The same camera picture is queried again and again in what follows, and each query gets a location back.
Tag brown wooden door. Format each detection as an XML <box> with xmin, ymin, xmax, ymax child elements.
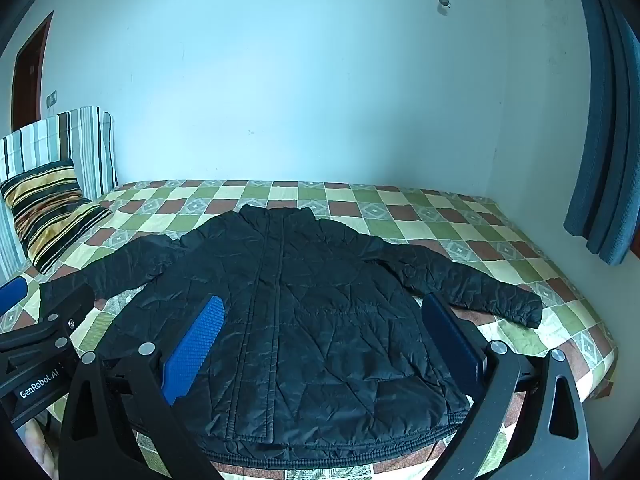
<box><xmin>11</xmin><ymin>10</ymin><xmax>55</xmax><ymax>134</ymax></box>

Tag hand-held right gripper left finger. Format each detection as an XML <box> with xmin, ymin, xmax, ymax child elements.
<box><xmin>59</xmin><ymin>295</ymin><xmax>225</xmax><ymax>480</ymax></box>

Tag person's left forearm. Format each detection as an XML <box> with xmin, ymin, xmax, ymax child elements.
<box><xmin>22</xmin><ymin>412</ymin><xmax>63</xmax><ymax>479</ymax></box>

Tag checkered bedspread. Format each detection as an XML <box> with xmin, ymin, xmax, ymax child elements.
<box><xmin>0</xmin><ymin>179</ymin><xmax>619</xmax><ymax>480</ymax></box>

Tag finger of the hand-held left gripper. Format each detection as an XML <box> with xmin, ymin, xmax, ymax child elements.
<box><xmin>0</xmin><ymin>282</ymin><xmax>96</xmax><ymax>361</ymax></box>
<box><xmin>0</xmin><ymin>277</ymin><xmax>29</xmax><ymax>322</ymax></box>

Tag striped pillow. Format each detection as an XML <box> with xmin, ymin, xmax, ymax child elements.
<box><xmin>0</xmin><ymin>159</ymin><xmax>114</xmax><ymax>275</ymax></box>

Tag black quilted jacket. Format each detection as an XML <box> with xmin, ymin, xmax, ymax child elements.
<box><xmin>42</xmin><ymin>204</ymin><xmax>544</xmax><ymax>459</ymax></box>

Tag striped headboard cushion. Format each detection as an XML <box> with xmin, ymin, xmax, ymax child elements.
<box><xmin>0</xmin><ymin>105</ymin><xmax>119</xmax><ymax>283</ymax></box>

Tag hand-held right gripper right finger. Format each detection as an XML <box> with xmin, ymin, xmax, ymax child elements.
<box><xmin>421</xmin><ymin>293</ymin><xmax>594</xmax><ymax>480</ymax></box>

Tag blue curtain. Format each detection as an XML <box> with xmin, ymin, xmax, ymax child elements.
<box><xmin>564</xmin><ymin>0</ymin><xmax>640</xmax><ymax>266</ymax></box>

